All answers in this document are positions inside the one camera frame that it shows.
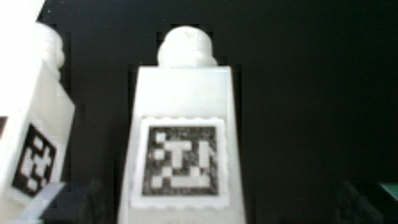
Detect white table leg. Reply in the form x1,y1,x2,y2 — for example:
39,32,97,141
0,0,74,221
117,26,246,224

